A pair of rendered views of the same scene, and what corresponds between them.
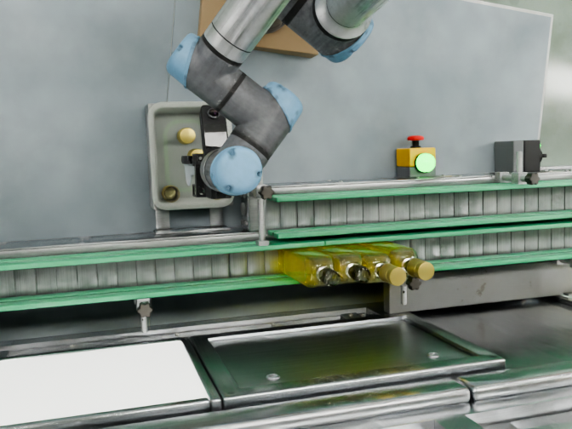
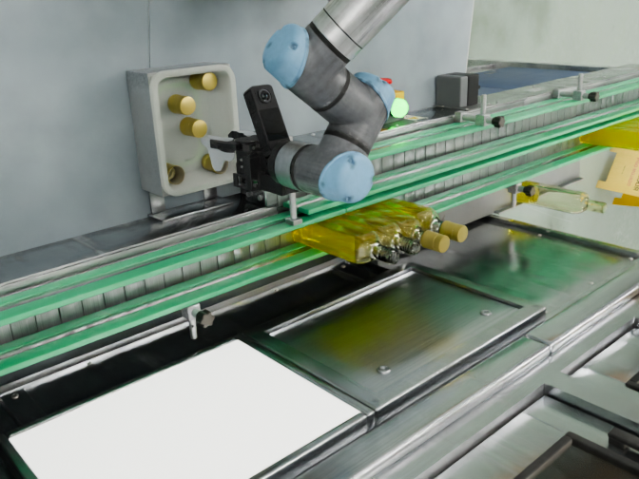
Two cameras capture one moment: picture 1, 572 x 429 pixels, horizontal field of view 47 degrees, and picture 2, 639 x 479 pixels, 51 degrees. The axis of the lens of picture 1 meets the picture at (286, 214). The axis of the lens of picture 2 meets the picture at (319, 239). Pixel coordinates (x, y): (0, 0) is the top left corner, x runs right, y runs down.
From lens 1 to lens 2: 59 cm
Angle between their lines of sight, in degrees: 28
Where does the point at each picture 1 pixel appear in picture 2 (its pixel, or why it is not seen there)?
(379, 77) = not seen: hidden behind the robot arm
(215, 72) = (330, 73)
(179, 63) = (293, 65)
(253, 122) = (359, 123)
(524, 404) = (589, 349)
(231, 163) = (352, 172)
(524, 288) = (470, 213)
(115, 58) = (86, 11)
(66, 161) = (43, 149)
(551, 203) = (490, 134)
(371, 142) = not seen: hidden behind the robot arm
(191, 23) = not seen: outside the picture
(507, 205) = (461, 142)
